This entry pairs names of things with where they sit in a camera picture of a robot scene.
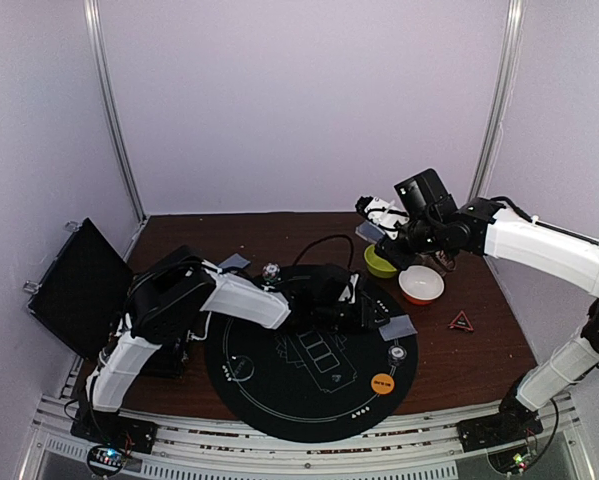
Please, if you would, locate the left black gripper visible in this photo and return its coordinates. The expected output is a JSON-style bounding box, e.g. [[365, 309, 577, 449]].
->
[[315, 297, 391, 336]]

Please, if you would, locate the poker chip stack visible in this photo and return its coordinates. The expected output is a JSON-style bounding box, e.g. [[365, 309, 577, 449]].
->
[[262, 263, 280, 284], [387, 345, 407, 368]]

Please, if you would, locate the grey playing card deck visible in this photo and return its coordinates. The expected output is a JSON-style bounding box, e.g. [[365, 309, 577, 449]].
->
[[355, 222, 385, 244]]

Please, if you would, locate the orange big blind button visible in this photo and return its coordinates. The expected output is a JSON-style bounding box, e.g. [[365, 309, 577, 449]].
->
[[370, 373, 396, 395]]

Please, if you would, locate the red black triangle button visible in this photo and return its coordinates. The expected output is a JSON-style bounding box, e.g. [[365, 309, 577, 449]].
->
[[448, 310, 474, 333]]

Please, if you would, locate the clear acrylic dealer puck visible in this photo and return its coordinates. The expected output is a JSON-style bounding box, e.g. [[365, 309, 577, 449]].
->
[[227, 355, 255, 383]]

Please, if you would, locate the single grey card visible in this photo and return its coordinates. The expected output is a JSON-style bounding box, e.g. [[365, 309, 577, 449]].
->
[[218, 253, 251, 273]]

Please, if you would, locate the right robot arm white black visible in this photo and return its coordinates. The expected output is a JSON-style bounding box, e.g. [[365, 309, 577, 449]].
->
[[356, 169, 599, 442]]

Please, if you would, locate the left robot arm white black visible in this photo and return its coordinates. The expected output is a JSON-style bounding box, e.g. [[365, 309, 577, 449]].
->
[[79, 255, 390, 444]]

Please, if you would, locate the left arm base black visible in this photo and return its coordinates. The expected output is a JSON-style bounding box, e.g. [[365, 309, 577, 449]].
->
[[70, 394, 157, 454]]

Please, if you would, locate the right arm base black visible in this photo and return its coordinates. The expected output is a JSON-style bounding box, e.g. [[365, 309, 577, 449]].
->
[[457, 391, 543, 452]]

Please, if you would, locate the white decorated mug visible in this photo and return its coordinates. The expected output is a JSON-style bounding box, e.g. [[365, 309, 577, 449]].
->
[[421, 251, 457, 277]]

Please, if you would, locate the white orange bowl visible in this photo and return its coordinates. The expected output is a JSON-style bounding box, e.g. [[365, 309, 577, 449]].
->
[[398, 265, 445, 306]]

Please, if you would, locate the green bowl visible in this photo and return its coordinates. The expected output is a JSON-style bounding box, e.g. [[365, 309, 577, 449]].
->
[[363, 245, 398, 279]]

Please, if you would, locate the black round poker mat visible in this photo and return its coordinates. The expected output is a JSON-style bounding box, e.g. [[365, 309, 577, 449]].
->
[[205, 314, 418, 443]]

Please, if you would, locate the right circuit board with LEDs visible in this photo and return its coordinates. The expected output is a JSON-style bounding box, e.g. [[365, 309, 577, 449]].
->
[[487, 447, 539, 477]]

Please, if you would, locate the circuit board with leds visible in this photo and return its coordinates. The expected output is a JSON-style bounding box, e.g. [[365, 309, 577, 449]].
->
[[487, 447, 539, 477], [86, 445, 129, 476]]

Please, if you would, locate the black poker chip case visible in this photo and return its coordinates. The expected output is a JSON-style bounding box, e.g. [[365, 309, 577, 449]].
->
[[23, 217, 190, 380]]

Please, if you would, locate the left circuit board with LEDs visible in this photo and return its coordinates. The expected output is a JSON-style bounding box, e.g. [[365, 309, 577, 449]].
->
[[86, 445, 129, 476]]

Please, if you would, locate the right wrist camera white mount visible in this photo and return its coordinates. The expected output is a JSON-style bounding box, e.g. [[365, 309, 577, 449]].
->
[[355, 196, 410, 234]]

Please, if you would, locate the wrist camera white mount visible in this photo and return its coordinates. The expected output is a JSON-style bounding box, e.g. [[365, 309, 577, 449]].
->
[[355, 196, 410, 234], [338, 273, 360, 304]]

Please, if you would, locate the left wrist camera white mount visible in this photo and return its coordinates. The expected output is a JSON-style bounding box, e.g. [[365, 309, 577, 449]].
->
[[338, 273, 360, 304]]

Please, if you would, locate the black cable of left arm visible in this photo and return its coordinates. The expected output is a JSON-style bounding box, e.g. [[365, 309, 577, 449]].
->
[[291, 234, 356, 281]]

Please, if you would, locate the right aluminium frame post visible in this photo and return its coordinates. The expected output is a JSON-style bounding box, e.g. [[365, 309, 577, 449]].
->
[[468, 0, 526, 199]]

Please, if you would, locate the front aluminium rail frame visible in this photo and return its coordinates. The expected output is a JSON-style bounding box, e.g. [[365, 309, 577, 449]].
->
[[14, 394, 599, 479]]

